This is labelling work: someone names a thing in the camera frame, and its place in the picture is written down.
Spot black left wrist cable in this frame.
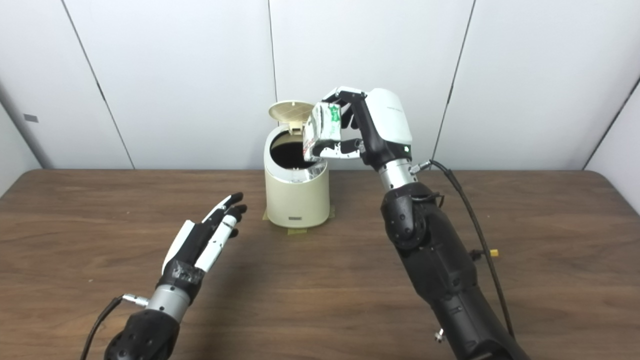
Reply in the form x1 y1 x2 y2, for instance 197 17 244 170
79 294 150 360

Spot green white milk carton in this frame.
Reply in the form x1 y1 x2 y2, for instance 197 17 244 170
302 102 343 162

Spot cream-colored round bin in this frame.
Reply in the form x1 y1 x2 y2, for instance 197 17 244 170
263 124 331 229

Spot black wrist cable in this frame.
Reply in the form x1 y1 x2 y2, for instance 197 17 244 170
409 159 516 339
79 294 150 360

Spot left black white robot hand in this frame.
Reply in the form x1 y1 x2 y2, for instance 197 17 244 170
161 192 248 300

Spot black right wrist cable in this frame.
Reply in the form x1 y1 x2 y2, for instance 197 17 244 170
409 159 516 339

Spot cream round bin lid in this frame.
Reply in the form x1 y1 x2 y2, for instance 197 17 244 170
268 100 316 135

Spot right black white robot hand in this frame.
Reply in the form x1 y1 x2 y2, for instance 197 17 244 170
320 86 414 171

